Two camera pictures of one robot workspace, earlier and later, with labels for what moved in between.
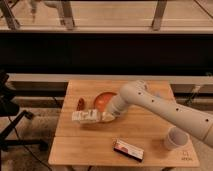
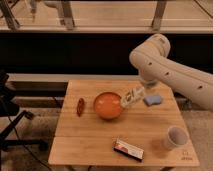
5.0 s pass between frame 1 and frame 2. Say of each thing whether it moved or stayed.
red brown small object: stayed
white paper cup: stayed
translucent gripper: moved
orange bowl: stayed
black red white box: stayed
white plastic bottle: moved
